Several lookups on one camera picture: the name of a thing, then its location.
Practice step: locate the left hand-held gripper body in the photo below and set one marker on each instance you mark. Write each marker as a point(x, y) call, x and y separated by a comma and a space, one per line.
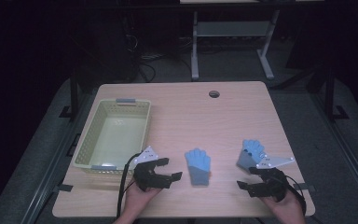
point(147, 180)

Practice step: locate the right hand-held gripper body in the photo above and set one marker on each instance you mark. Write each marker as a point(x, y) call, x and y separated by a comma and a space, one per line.
point(275, 185)

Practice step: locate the blue and grey knit glove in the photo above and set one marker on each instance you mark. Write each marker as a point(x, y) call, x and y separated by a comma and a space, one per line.
point(251, 149)
point(198, 165)

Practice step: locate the pale green plastic basket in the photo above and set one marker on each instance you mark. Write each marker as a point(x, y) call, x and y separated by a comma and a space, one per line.
point(118, 137)

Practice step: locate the person's left hand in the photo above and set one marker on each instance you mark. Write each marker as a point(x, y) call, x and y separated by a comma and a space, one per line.
point(138, 200)

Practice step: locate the person's right hand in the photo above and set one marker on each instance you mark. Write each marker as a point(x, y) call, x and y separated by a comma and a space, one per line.
point(287, 208)

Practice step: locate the grey tape strip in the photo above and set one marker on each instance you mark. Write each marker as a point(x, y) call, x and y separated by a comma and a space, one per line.
point(63, 188)
point(303, 187)

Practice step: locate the grey aluminium floor rail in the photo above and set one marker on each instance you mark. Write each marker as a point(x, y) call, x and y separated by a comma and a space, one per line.
point(351, 161)
point(48, 177)

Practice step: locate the black metal stand post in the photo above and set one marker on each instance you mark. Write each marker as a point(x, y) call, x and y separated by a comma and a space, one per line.
point(73, 93)
point(329, 93)

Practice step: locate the white metal frame desk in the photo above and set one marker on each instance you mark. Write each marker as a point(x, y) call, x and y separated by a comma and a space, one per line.
point(233, 28)

